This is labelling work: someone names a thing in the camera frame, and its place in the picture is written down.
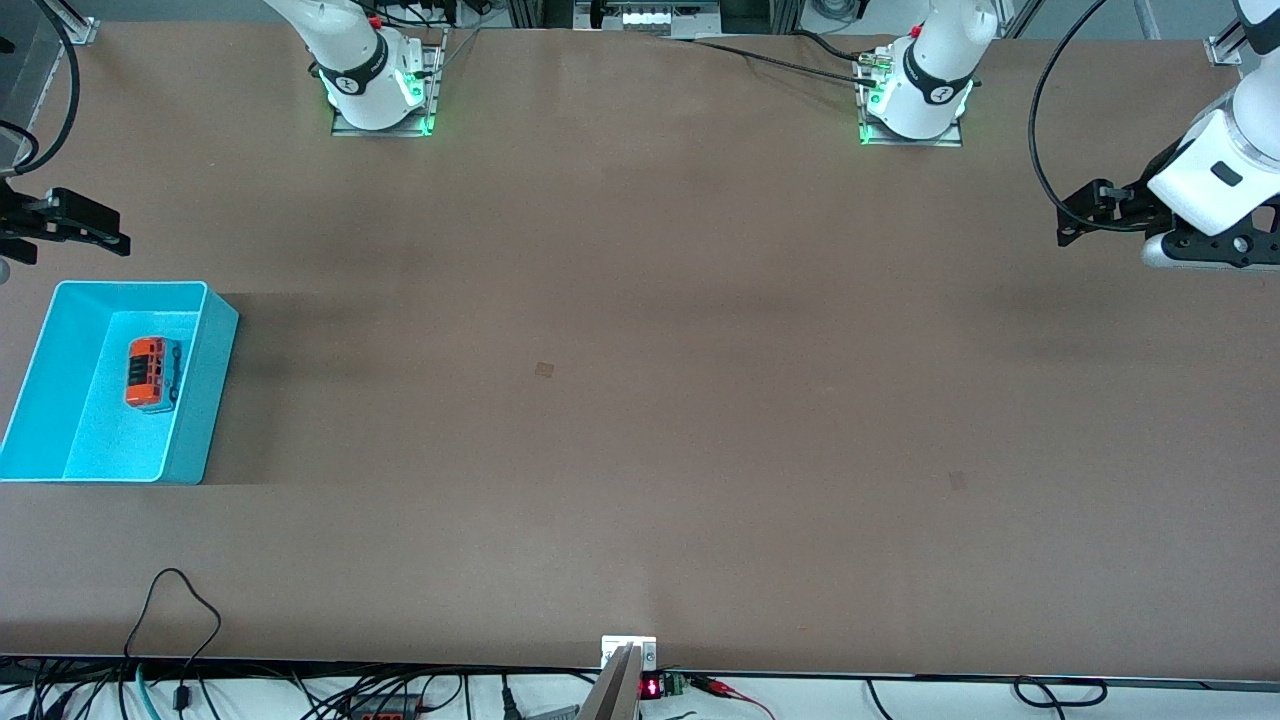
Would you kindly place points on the black power plug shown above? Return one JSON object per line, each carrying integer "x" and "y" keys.
{"x": 508, "y": 700}

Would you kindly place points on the black left camera bracket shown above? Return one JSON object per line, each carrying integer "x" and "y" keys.
{"x": 1245, "y": 245}

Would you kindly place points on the orange connector block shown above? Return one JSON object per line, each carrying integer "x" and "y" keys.
{"x": 385, "y": 714}

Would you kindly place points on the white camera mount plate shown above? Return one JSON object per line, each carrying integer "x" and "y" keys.
{"x": 609, "y": 645}

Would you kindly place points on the black camera bracket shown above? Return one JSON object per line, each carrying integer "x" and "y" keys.
{"x": 1245, "y": 245}
{"x": 20, "y": 252}

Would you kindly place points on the grey power strip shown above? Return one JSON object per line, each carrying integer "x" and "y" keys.
{"x": 550, "y": 713}

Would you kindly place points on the red digit display module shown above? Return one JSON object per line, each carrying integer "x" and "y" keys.
{"x": 650, "y": 687}

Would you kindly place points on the white device with slots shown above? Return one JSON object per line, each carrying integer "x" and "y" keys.
{"x": 670, "y": 18}

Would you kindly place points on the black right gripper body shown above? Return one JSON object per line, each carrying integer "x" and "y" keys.
{"x": 14, "y": 222}

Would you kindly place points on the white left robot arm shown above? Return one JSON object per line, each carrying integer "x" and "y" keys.
{"x": 935, "y": 80}

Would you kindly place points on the dark metal frame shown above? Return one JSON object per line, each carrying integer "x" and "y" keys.
{"x": 760, "y": 15}

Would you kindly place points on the grey camera mount bar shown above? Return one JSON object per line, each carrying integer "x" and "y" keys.
{"x": 615, "y": 695}

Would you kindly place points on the aluminium frame leg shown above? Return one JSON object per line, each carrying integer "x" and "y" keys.
{"x": 1025, "y": 15}
{"x": 1147, "y": 20}

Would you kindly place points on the orange toy bus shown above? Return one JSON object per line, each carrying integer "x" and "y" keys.
{"x": 145, "y": 375}

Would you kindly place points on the black right camera bracket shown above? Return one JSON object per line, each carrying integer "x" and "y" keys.
{"x": 20, "y": 252}

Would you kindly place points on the aluminium corner bracket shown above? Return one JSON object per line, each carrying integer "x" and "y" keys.
{"x": 80, "y": 32}
{"x": 1225, "y": 50}

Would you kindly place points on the turquoise plastic box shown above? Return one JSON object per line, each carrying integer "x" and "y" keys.
{"x": 90, "y": 440}

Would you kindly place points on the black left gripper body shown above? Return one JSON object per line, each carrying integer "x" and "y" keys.
{"x": 1143, "y": 201}

